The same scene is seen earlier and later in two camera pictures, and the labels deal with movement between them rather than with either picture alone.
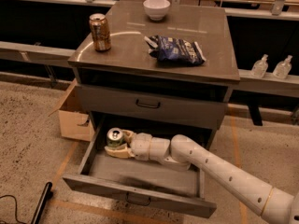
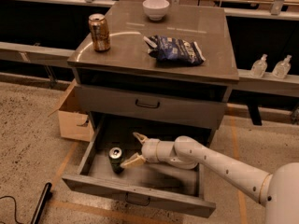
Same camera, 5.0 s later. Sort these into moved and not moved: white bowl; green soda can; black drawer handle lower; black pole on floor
Moved: green soda can
Not moved: black pole on floor; black drawer handle lower; white bowl
